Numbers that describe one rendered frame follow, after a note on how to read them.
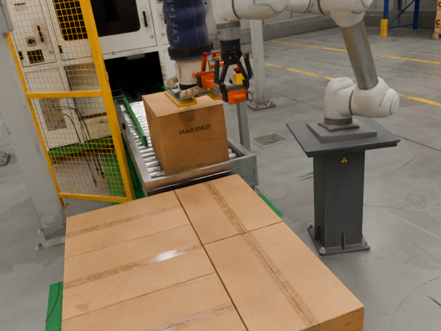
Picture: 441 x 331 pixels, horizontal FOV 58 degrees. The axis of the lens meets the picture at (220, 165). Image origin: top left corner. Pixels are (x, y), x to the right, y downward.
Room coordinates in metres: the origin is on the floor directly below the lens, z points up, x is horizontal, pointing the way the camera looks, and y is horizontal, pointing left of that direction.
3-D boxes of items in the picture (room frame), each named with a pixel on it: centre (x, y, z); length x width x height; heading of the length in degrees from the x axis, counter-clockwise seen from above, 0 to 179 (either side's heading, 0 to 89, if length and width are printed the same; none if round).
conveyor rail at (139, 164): (3.20, 0.75, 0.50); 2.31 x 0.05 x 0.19; 16
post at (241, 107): (2.85, -0.21, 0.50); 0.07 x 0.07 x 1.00; 16
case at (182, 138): (2.52, 0.21, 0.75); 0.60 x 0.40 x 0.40; 16
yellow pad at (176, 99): (2.07, 0.17, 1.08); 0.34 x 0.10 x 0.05; 16
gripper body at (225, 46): (1.53, -0.09, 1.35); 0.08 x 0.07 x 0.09; 106
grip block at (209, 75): (1.86, 0.01, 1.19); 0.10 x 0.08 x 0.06; 106
